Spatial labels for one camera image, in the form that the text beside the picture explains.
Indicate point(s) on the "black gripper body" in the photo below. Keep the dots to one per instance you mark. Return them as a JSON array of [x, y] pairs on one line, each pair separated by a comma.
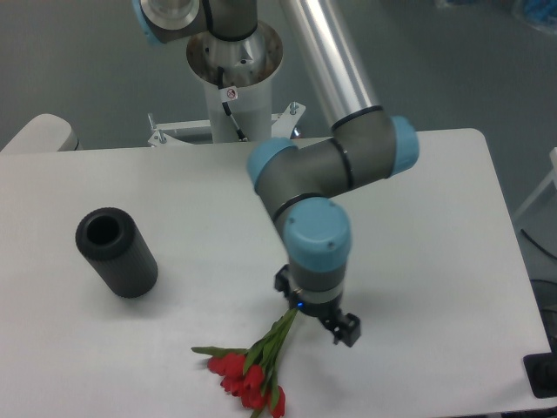
[[322, 305]]

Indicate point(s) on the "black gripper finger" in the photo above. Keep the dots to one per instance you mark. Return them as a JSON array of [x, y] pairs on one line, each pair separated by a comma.
[[282, 281], [344, 327]]

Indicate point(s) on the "red tulip bouquet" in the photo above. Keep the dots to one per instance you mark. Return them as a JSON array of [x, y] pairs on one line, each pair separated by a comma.
[[252, 374]]

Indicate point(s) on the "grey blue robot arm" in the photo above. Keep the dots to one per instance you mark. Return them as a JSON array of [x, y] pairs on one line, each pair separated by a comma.
[[297, 185]]

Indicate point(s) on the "black ribbed cylindrical vase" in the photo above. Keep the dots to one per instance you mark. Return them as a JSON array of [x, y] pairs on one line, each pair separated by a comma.
[[110, 241]]

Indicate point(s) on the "black device at table edge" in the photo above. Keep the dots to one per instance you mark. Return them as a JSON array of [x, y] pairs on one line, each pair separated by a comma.
[[541, 374]]

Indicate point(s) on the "white rounded chair back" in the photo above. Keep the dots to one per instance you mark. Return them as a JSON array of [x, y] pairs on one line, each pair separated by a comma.
[[44, 133]]

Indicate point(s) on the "blue patterned object top right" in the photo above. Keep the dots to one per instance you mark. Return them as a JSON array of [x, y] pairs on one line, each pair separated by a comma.
[[539, 14]]

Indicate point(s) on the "white pedestal base frame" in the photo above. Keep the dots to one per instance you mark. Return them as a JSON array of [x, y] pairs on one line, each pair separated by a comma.
[[191, 130]]

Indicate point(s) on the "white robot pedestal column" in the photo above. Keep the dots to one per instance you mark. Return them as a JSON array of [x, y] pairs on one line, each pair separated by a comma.
[[237, 81]]

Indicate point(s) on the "white frame at right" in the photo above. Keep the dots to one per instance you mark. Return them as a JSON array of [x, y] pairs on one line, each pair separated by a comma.
[[539, 196]]

